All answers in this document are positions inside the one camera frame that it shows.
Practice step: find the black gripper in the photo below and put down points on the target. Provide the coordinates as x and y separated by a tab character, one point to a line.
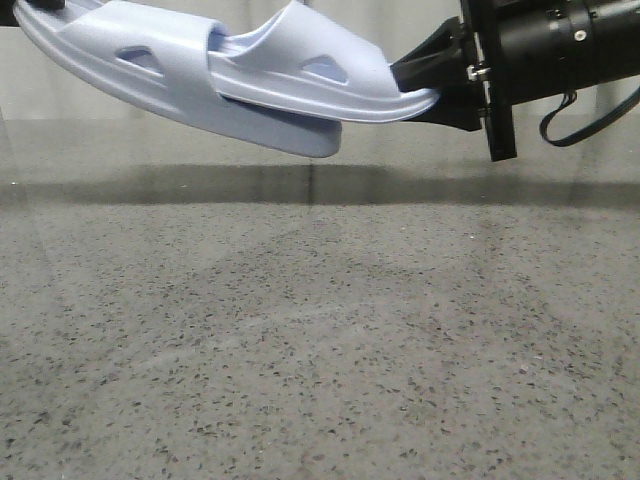
439	62

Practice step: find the light blue slipper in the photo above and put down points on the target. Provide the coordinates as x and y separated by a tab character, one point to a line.
302	62
157	60

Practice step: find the pale green curtain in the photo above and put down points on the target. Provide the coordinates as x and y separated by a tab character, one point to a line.
320	60

